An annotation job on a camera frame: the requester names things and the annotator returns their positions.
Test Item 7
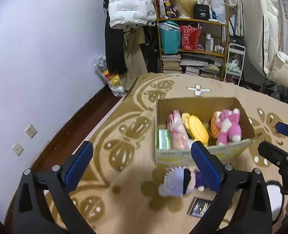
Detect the pink tissue pack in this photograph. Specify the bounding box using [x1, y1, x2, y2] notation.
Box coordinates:
[166, 110, 190, 150]

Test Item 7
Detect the pink plush bear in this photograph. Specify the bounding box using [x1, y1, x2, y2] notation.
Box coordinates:
[211, 108, 242, 146]

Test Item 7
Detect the upper wall socket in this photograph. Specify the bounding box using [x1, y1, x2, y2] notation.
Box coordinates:
[25, 124, 38, 139]

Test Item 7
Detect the stack of books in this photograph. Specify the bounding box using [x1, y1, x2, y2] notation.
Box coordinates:
[161, 54, 182, 74]

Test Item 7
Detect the open cardboard box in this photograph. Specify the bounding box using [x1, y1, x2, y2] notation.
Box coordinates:
[155, 97, 256, 167]

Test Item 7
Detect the red bag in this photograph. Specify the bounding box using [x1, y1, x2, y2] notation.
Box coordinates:
[180, 25, 202, 51]

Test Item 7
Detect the purple haired plush doll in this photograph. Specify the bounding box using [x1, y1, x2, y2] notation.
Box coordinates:
[158, 166, 208, 198]

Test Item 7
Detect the cream folded mattress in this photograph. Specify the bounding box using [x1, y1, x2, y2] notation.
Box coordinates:
[242, 0, 288, 88]

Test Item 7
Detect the small dark card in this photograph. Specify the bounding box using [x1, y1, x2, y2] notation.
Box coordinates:
[187, 197, 212, 218]

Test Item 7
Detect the lower wall socket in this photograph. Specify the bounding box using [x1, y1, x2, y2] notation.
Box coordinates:
[12, 143, 24, 156]

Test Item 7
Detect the plastic bag of toys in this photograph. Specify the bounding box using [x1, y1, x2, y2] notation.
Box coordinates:
[94, 55, 125, 97]

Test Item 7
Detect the teal bag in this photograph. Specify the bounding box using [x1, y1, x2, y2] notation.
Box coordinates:
[158, 21, 181, 54]

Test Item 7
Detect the wall socket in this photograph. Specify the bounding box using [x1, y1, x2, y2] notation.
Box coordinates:
[25, 124, 38, 139]
[12, 143, 24, 156]

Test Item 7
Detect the green tissue pack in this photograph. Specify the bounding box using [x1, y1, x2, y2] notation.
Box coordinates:
[157, 129, 171, 150]

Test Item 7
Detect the yellow plush dog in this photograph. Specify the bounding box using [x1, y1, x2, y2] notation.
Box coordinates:
[182, 113, 209, 146]

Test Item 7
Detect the white puffer jacket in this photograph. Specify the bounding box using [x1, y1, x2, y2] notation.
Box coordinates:
[108, 0, 157, 31]

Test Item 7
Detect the blonde wig head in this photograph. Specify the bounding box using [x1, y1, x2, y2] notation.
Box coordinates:
[175, 0, 196, 19]

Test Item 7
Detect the white rolling cart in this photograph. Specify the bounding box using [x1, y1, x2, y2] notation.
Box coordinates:
[224, 43, 246, 85]

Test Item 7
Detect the wooden shelf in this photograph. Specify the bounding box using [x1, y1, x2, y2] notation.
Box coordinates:
[154, 1, 230, 80]

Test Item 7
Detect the black box labelled 40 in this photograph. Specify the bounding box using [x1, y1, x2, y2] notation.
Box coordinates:
[194, 3, 210, 21]

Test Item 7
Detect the beige patterned carpet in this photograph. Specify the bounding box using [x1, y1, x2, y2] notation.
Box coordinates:
[6, 72, 288, 234]

